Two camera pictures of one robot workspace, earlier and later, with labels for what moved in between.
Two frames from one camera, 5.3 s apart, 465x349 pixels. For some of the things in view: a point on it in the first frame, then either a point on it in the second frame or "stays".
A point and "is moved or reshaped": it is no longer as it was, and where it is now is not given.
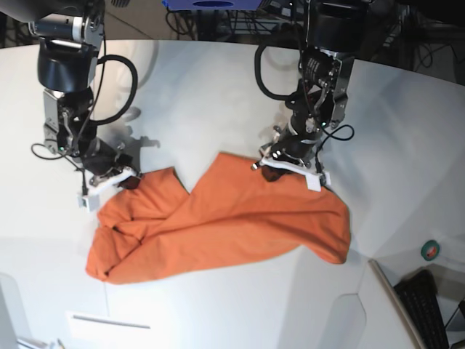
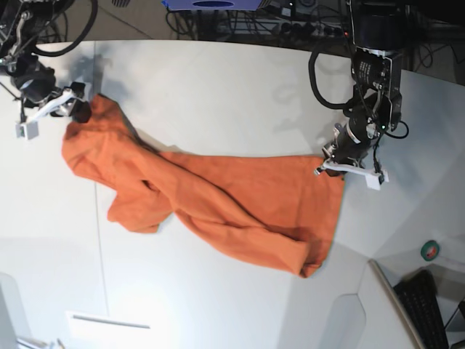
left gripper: (100, 161) to (35, 83)
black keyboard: (418, 295) stays
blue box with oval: (212, 5) stays
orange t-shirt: (155, 227) is moved or reshaped
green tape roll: (430, 250) stays
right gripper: (288, 143) to (349, 147)
